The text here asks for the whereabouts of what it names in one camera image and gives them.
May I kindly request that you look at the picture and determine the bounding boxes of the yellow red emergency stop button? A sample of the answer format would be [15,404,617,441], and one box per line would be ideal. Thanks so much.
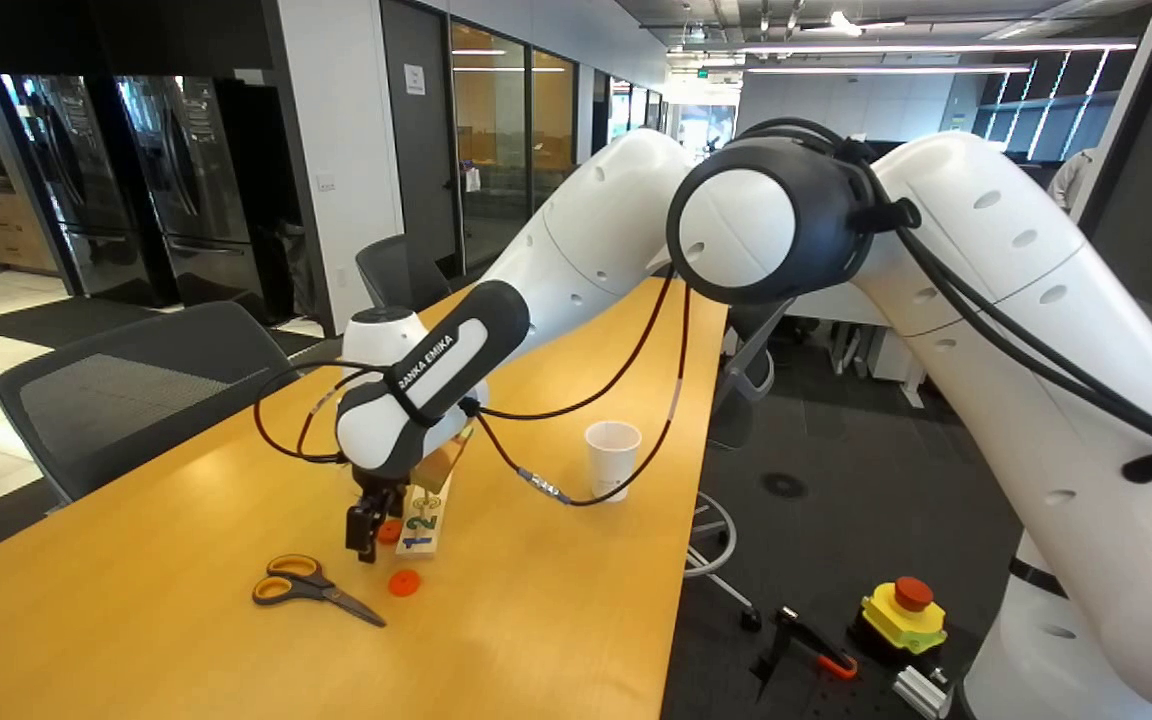
[846,574,953,671]

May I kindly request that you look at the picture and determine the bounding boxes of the grey chair base with footring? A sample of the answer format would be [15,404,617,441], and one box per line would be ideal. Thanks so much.
[680,487,768,632]

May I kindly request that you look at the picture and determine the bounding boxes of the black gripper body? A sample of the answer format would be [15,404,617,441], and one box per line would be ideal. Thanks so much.
[347,469,412,520]

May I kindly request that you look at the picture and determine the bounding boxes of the black framed glass doors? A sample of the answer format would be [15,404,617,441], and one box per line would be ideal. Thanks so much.
[0,0,331,332]

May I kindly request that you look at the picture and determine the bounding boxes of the white office desk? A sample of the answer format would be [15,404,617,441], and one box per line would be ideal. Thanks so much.
[788,283,930,412]

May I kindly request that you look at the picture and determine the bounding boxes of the white paper cup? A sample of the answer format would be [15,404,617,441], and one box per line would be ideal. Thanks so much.
[581,418,643,508]

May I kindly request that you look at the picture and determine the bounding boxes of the grey mesh office chair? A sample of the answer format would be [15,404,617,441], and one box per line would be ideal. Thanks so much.
[718,295,795,404]
[0,295,305,508]
[353,232,460,322]

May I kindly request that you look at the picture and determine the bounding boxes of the orange handled scissors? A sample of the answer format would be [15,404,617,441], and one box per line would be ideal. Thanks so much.
[249,553,391,632]

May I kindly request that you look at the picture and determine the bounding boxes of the silver metal box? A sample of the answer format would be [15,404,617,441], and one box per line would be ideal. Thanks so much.
[891,661,959,720]

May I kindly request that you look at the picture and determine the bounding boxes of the black clamp orange handle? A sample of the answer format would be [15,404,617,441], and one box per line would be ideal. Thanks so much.
[747,605,863,696]

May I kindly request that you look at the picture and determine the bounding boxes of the brown wrist camera board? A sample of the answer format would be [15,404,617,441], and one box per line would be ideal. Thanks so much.
[412,445,462,497]

